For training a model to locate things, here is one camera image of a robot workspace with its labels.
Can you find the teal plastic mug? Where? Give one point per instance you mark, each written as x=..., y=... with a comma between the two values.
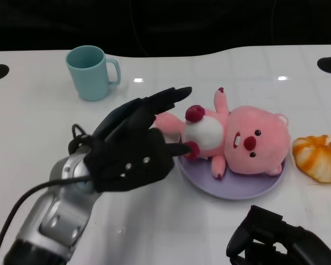
x=89, y=73

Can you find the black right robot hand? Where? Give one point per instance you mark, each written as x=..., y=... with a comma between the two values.
x=278, y=243

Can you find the lilac plastic plate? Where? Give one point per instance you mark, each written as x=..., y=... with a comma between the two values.
x=237, y=185

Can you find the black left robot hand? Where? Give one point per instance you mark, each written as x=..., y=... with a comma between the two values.
x=132, y=149

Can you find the pink plush beaver doll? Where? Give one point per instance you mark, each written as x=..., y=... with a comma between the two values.
x=237, y=140

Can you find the orange striped bread toy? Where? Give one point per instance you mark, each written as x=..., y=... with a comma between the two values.
x=318, y=158

